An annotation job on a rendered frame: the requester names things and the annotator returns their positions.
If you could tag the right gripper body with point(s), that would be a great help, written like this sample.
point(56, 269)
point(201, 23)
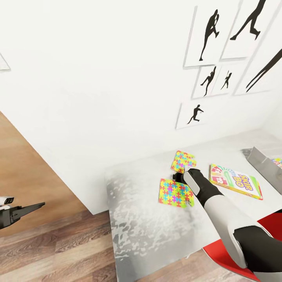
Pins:
point(179, 178)

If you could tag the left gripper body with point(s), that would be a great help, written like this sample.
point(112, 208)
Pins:
point(5, 220)

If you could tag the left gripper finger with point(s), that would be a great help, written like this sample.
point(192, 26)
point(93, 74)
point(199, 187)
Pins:
point(15, 215)
point(20, 207)

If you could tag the jigsaw puzzle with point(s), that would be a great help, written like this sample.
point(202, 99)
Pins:
point(182, 159)
point(174, 194)

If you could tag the toy box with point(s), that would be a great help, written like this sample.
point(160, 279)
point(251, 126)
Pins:
point(260, 158)

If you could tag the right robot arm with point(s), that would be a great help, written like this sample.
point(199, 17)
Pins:
point(248, 243)

